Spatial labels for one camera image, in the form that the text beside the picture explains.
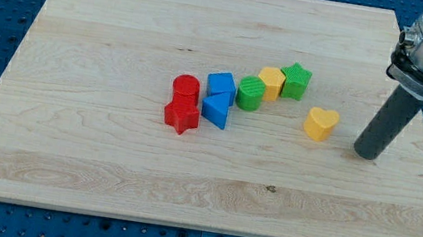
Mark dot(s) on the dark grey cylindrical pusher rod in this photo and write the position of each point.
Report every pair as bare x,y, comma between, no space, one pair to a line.
398,110

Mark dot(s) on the yellow heart block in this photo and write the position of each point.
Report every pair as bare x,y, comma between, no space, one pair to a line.
320,123

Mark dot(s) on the green star block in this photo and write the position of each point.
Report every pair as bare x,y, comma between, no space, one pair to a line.
296,81

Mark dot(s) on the red star block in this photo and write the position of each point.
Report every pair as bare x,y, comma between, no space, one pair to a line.
181,116

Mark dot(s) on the yellow hexagon block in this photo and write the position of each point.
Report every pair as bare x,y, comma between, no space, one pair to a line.
273,79

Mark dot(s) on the green cylinder block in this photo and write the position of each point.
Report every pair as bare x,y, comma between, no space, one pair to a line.
250,93

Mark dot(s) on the light wooden board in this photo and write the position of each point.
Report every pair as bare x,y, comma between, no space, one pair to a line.
82,119

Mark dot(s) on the blue cube block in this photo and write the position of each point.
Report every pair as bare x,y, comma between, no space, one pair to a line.
221,83

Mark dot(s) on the blue triangle block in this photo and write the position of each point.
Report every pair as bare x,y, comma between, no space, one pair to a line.
215,108

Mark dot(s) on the red cylinder block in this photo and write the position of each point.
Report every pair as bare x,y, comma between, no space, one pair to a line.
186,90

